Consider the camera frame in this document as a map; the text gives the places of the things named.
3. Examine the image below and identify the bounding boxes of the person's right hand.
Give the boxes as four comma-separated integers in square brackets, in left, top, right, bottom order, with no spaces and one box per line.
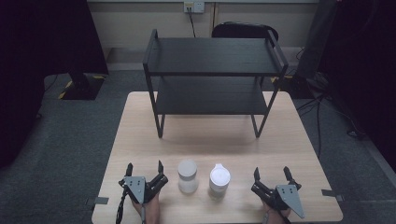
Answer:
[261,200,292,224]

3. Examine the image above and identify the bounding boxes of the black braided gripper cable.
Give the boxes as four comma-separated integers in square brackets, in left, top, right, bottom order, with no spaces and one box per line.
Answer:
[115,186,129,224]

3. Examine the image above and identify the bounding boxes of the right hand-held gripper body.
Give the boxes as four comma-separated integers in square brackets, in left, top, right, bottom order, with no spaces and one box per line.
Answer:
[250,180,306,219]

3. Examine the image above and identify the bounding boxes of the grey table edge bracket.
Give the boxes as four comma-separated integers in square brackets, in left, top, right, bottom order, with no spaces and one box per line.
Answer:
[320,189,346,203]
[85,196,110,207]

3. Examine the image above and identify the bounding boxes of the person's left hand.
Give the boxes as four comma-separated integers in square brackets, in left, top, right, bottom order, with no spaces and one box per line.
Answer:
[132,191,162,224]

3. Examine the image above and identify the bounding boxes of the dark curtain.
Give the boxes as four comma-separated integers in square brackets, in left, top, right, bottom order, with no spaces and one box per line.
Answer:
[317,0,396,174]
[0,0,109,170]

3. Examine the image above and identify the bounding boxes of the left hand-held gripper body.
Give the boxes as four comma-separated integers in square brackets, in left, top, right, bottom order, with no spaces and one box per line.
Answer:
[118,173,169,205]

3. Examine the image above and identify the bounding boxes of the glass jar with white lid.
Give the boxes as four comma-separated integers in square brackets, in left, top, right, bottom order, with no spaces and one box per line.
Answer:
[207,162,232,201]

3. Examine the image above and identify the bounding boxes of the black stand base yellow tape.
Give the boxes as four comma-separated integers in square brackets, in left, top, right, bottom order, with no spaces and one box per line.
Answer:
[57,72,106,102]

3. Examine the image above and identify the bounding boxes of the white wall socket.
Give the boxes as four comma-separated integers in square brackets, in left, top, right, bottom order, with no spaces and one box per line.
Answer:
[182,1,206,15]

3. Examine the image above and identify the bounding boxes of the black two-tier shelf rack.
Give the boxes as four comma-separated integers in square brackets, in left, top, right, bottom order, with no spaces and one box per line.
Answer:
[142,28,290,139]

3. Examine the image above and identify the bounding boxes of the dark grey stand panel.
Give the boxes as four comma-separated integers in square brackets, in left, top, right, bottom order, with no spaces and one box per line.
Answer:
[294,0,339,80]

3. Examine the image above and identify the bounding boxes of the black power cable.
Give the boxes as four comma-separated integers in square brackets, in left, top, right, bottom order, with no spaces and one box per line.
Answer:
[187,11,197,39]

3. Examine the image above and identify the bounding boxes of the glass jar with grey lid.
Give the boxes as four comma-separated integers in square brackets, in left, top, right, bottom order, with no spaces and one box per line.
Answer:
[177,159,200,195]

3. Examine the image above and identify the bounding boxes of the black floor cables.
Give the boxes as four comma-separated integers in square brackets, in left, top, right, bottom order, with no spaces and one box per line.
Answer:
[294,91,366,161]

